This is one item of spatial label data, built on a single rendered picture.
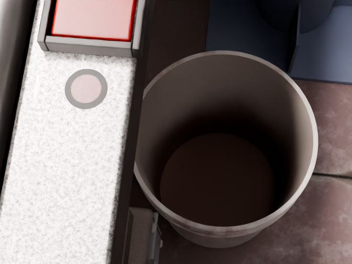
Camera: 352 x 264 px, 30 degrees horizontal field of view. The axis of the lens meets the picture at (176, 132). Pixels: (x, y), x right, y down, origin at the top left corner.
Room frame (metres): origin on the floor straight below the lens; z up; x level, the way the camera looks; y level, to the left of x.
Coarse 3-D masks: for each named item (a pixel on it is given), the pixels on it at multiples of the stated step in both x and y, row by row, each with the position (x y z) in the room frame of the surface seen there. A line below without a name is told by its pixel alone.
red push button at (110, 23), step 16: (64, 0) 0.25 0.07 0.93; (80, 0) 0.25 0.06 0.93; (96, 0) 0.25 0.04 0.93; (112, 0) 0.25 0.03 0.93; (128, 0) 0.25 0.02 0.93; (64, 16) 0.24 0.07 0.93; (80, 16) 0.24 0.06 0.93; (96, 16) 0.24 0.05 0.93; (112, 16) 0.24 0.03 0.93; (128, 16) 0.23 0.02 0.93; (64, 32) 0.23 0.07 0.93; (80, 32) 0.23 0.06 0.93; (96, 32) 0.22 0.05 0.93; (112, 32) 0.22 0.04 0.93; (128, 32) 0.22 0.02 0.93
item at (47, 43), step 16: (48, 0) 0.25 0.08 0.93; (144, 0) 0.24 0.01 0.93; (48, 16) 0.24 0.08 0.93; (144, 16) 0.23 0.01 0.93; (48, 32) 0.23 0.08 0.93; (144, 32) 0.22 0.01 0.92; (48, 48) 0.22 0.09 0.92; (64, 48) 0.22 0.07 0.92; (80, 48) 0.21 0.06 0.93; (96, 48) 0.21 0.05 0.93; (112, 48) 0.21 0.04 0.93; (128, 48) 0.21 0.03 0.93
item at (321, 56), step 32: (224, 0) 0.74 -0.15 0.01; (256, 0) 0.72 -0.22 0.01; (288, 0) 0.64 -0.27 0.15; (320, 0) 0.63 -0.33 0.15; (224, 32) 0.65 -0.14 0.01; (256, 32) 0.64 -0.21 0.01; (288, 32) 0.63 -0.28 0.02; (320, 32) 0.62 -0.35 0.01; (288, 64) 0.55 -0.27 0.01; (320, 64) 0.54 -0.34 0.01
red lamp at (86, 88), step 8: (80, 80) 0.19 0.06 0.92; (88, 80) 0.19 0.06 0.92; (96, 80) 0.19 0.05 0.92; (72, 88) 0.19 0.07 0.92; (80, 88) 0.19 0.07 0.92; (88, 88) 0.19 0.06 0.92; (96, 88) 0.19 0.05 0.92; (80, 96) 0.18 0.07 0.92; (88, 96) 0.18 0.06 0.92; (96, 96) 0.18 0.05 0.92
